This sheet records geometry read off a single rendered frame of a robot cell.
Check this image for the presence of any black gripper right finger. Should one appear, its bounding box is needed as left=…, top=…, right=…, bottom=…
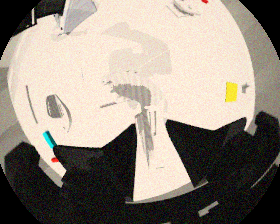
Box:
left=165, top=117, right=246, bottom=188

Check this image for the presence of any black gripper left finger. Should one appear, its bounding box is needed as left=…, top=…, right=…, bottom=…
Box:
left=52, top=124, right=137, bottom=202

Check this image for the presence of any teal rectangular block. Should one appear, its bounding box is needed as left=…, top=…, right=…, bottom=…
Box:
left=42, top=131, right=56, bottom=149

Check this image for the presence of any yellow flat plate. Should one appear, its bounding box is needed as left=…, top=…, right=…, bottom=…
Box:
left=225, top=81, right=237, bottom=103

